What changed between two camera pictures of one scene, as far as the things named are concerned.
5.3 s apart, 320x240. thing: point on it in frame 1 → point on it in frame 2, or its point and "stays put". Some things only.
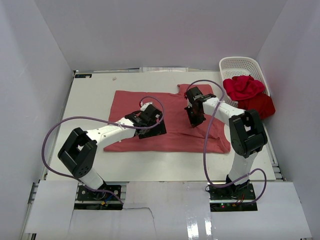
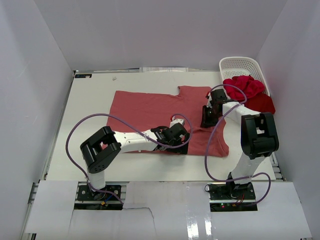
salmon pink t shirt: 210,136 stays put
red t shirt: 250,94 stays put
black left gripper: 159,129 → 181,150
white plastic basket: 231,66 stays put
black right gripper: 194,122 → 206,122
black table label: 83,75 stays put
